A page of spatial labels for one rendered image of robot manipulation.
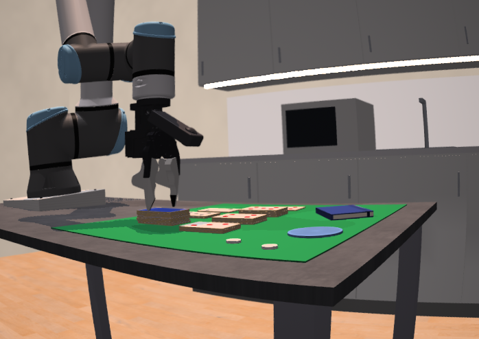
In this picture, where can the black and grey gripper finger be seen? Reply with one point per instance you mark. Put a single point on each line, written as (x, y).
(168, 174)
(146, 180)

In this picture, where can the blue flat disc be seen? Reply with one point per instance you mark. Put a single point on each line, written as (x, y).
(315, 232)

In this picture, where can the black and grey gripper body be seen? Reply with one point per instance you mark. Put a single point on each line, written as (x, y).
(164, 145)

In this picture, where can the blue rectangular tile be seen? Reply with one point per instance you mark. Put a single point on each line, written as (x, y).
(163, 210)

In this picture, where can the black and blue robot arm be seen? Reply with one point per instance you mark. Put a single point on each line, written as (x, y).
(98, 126)

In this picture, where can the green felt table mat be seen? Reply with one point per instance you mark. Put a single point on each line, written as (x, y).
(271, 231)

